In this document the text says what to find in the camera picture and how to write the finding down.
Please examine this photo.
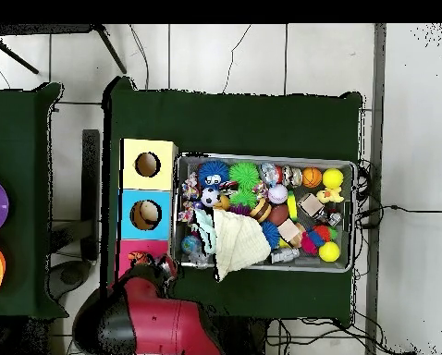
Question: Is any large green spiky ball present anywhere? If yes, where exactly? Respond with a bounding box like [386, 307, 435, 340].
[227, 161, 261, 190]

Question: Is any orange striped tiger plush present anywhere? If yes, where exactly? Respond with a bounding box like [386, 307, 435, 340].
[127, 251, 153, 266]

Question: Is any wooden box with three holes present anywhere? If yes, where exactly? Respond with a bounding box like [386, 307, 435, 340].
[114, 138, 179, 286]

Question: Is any yellow foam ball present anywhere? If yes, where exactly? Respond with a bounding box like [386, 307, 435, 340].
[322, 167, 345, 188]

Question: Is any plain wooden cube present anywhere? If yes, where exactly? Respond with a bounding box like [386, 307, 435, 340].
[278, 218, 302, 242]

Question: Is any black upright panel stand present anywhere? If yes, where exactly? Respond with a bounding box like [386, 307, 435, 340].
[47, 129, 101, 301]

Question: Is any light blue cloth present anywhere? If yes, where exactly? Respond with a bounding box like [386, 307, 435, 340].
[192, 208, 218, 256]

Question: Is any dark green side tablecloth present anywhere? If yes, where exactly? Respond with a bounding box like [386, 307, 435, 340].
[0, 81, 68, 321]

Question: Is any toy hamburger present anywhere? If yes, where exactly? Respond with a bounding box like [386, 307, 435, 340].
[249, 199, 273, 224]

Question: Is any thin black floor cable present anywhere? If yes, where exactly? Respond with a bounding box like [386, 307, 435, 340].
[222, 23, 252, 94]

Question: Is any cream white waffle cloth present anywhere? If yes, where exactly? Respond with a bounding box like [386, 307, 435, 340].
[211, 208, 273, 283]

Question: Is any small orange basketball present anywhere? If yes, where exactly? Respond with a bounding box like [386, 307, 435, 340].
[301, 166, 323, 189]

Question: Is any small soccer ball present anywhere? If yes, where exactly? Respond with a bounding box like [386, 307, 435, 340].
[200, 187, 221, 208]

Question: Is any blue spiky ball with eyes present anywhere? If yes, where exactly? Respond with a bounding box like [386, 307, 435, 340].
[197, 160, 230, 190]

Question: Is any yellow duck plush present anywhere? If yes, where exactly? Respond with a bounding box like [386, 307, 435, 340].
[315, 186, 345, 204]

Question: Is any black tripod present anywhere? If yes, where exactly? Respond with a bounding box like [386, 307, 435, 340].
[0, 23, 129, 75]

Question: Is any shallow wire mesh bin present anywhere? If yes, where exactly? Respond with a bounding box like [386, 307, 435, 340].
[170, 152, 358, 274]

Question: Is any black power cable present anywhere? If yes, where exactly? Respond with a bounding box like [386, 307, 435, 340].
[357, 203, 442, 214]

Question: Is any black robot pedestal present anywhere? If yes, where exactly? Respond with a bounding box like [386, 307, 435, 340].
[222, 316, 270, 355]

